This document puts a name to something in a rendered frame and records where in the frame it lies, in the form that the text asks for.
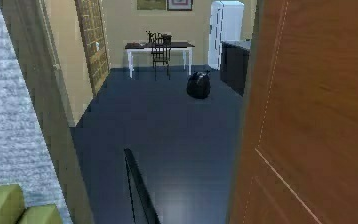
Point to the black rubbish bag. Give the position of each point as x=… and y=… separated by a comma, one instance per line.
x=199, y=86

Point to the black slatted chair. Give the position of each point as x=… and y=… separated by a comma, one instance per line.
x=161, y=53

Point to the white table with dark top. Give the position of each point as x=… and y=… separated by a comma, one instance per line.
x=160, y=46

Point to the dark kitchen counter cabinet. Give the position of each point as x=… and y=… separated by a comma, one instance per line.
x=235, y=65

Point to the black pot on table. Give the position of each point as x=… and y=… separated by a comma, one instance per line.
x=167, y=38

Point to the dark flat item on table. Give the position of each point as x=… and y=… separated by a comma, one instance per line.
x=135, y=45

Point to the black slanted bar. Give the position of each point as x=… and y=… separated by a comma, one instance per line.
x=141, y=190

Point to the white fridge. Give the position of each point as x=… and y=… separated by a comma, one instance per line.
x=225, y=30

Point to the dark framed pink picture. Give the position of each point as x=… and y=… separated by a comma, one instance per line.
x=179, y=4

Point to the yellow lattice room door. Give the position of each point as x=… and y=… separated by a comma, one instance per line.
x=94, y=43

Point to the green landscape framed picture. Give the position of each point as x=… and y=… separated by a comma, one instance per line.
x=151, y=4

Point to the brown wooden room door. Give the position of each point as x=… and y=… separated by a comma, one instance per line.
x=307, y=113

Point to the green sofa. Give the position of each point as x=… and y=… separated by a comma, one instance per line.
x=17, y=210

